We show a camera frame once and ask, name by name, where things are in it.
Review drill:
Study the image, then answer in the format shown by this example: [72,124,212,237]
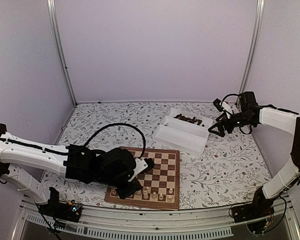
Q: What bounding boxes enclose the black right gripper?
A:
[208,111,254,138]

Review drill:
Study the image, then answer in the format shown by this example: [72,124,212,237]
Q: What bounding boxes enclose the light chess queen piece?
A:
[142,191,149,200]

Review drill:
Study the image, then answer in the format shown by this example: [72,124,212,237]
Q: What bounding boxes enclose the light chess piece bishop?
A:
[151,192,157,199]

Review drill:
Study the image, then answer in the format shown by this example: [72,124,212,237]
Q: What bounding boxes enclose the white plastic divided tray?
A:
[152,107,213,157]

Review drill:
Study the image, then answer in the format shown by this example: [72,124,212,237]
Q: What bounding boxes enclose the wooden chess board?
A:
[104,149,180,211]

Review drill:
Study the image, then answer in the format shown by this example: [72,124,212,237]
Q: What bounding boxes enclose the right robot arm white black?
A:
[208,91,300,218]

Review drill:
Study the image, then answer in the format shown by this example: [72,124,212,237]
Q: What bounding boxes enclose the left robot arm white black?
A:
[0,123,149,217]

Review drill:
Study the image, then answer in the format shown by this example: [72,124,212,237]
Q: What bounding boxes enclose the pile of dark chess pieces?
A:
[173,114,205,127]

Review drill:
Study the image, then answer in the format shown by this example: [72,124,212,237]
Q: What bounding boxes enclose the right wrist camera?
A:
[213,98,234,118]

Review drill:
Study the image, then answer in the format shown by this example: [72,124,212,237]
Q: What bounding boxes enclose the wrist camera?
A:
[128,157,155,182]
[213,98,234,118]

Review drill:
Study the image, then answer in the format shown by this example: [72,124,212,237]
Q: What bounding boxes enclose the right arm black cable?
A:
[221,92,252,136]

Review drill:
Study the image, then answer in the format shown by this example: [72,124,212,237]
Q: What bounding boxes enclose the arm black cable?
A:
[221,92,252,136]
[83,122,147,160]

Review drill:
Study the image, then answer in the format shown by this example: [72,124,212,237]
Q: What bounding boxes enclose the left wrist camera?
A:
[128,157,155,182]

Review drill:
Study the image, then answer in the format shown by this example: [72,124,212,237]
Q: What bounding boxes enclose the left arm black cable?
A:
[83,122,147,160]

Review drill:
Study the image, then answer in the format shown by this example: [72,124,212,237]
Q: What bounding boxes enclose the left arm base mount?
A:
[39,187,83,223]

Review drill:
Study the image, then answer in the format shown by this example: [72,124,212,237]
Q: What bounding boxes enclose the front aluminium rail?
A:
[11,194,300,240]

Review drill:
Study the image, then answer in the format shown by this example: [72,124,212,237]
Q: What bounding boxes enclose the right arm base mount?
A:
[228,202,275,235]

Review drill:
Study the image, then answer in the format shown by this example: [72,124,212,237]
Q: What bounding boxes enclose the right aluminium frame post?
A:
[239,0,265,93]

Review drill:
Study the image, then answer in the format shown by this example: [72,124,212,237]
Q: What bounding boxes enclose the aluminium frame post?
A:
[46,0,78,107]
[239,0,265,93]

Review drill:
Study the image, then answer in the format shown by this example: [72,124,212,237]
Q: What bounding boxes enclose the left aluminium frame post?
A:
[46,0,78,107]

